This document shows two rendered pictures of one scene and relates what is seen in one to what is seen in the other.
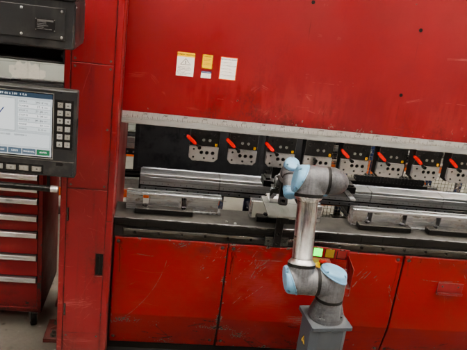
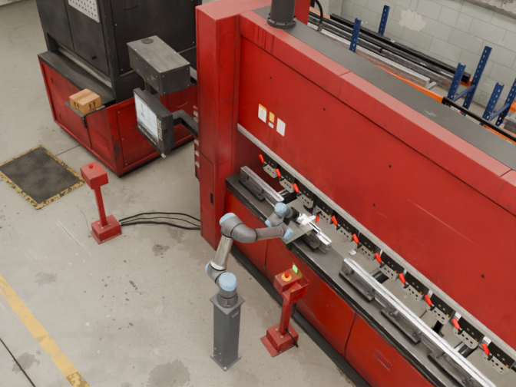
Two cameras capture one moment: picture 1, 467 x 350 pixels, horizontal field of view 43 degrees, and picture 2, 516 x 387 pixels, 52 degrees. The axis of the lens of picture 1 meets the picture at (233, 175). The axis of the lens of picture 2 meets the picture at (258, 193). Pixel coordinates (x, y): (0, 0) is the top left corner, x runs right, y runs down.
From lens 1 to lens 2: 316 cm
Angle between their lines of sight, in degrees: 53
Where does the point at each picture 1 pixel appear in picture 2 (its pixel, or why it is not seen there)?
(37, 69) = (420, 19)
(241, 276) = (274, 252)
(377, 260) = (340, 302)
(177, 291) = not seen: hidden behind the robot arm
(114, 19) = (212, 77)
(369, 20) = (356, 140)
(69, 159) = (163, 146)
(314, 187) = (224, 229)
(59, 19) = (157, 79)
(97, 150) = (209, 141)
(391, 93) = (368, 200)
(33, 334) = not seen: hidden behind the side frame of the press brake
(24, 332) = not seen: hidden behind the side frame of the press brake
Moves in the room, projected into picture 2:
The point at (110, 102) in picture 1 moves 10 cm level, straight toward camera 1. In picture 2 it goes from (213, 120) to (202, 124)
